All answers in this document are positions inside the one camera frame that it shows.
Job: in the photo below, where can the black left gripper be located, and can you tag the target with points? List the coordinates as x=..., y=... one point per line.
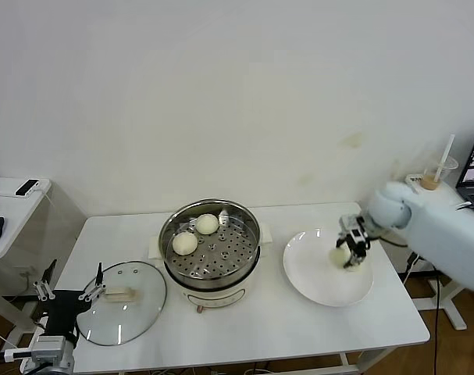
x=63, y=308

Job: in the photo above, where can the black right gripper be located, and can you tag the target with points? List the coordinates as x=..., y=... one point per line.
x=357, y=236

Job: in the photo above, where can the round glass lid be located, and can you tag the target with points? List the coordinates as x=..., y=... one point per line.
x=143, y=304

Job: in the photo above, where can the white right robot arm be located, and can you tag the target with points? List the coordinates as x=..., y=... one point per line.
x=435, y=226

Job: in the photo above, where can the perforated stainless steamer basket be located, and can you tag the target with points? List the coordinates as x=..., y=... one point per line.
x=221, y=265

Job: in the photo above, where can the white round plate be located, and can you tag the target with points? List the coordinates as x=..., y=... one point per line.
x=318, y=273

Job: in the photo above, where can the white side table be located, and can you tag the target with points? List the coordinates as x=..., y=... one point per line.
x=10, y=222
x=447, y=194

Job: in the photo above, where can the clear plastic drink cup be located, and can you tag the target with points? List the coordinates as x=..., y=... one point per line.
x=433, y=179

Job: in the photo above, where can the black and white phone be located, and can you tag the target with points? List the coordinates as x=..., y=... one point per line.
x=27, y=188

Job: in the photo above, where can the white drinking straw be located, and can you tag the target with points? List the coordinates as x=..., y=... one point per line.
x=447, y=148

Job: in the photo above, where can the white electric cooker base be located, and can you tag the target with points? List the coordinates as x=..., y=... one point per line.
x=217, y=298

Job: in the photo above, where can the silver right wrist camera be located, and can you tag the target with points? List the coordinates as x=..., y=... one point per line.
x=348, y=221

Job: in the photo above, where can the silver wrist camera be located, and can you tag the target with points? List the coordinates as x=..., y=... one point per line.
x=45, y=347
x=348, y=221

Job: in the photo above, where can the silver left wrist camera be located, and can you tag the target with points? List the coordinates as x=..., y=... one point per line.
x=45, y=347

